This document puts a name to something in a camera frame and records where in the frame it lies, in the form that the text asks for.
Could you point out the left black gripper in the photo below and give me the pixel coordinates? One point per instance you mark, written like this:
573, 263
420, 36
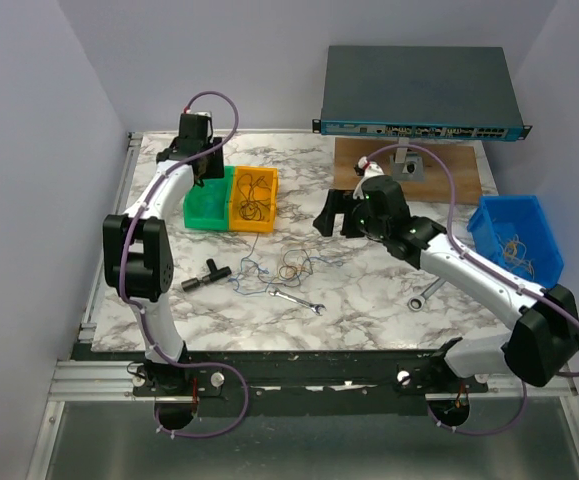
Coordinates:
213, 171

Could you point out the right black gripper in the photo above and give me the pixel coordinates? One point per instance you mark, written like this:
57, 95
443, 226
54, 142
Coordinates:
338, 201

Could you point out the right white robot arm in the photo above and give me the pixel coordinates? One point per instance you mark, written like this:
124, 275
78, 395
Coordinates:
542, 335

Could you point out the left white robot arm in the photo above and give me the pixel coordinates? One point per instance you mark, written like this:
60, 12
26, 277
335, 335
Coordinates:
137, 257

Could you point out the green plastic bin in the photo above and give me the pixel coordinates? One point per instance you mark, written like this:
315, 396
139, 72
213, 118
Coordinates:
207, 208

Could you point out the orange plastic bin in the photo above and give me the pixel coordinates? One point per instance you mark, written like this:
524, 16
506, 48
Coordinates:
253, 202

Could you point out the small open-end wrench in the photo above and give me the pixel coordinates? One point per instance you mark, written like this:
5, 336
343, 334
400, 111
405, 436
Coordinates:
316, 308

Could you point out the black T-shaped pipe fitting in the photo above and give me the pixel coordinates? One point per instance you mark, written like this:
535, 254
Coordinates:
214, 274

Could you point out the ratcheting combination wrench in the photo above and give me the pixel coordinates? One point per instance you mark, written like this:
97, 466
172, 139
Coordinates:
417, 302

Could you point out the blue plastic bin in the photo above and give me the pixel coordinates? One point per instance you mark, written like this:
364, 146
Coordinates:
512, 231

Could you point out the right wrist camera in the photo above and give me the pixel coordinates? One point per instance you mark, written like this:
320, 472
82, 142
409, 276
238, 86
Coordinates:
366, 169

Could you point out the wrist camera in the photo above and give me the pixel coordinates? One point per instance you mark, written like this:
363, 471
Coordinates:
366, 169
189, 111

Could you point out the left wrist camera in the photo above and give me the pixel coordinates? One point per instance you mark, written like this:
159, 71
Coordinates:
189, 111

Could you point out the grey metal switch stand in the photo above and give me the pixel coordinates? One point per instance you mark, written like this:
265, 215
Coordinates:
406, 165

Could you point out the grey network switch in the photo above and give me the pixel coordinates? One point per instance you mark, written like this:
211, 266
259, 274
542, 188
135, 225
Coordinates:
420, 92

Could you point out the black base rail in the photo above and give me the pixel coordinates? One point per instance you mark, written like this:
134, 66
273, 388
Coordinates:
289, 383

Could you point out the aluminium frame rail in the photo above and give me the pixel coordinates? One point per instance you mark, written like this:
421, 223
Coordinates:
113, 227

